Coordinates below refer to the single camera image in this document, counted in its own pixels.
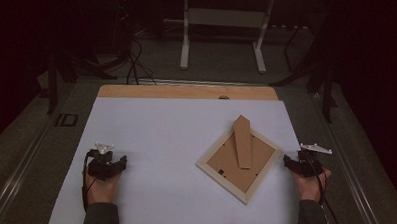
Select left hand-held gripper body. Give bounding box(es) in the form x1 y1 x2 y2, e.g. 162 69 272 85
85 140 119 182

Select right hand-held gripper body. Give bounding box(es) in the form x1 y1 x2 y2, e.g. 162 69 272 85
298 141 334 179

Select wooden picture frame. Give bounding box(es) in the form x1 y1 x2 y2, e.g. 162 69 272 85
194 113 286 207

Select person's right hand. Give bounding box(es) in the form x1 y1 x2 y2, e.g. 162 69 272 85
293 167 334 204

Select person's left hand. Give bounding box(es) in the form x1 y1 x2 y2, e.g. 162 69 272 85
83 171 124 206

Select white table mat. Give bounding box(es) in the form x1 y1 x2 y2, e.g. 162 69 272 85
40 89 328 224

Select black floor plate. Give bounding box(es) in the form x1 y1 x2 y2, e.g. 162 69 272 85
53 112 80 128

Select black metal stand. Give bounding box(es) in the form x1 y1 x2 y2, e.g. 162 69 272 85
43 41 120 115
266 16 341 126

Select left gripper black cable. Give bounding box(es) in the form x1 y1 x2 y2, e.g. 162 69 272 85
80 150 98 212

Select metal floor rail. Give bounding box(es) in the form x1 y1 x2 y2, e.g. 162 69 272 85
0 113 63 224
309 89 381 224

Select black floor cables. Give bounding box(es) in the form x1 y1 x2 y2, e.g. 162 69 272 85
123 35 159 88

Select white metal desk frame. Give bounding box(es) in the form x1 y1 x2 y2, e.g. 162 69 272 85
177 0 280 78

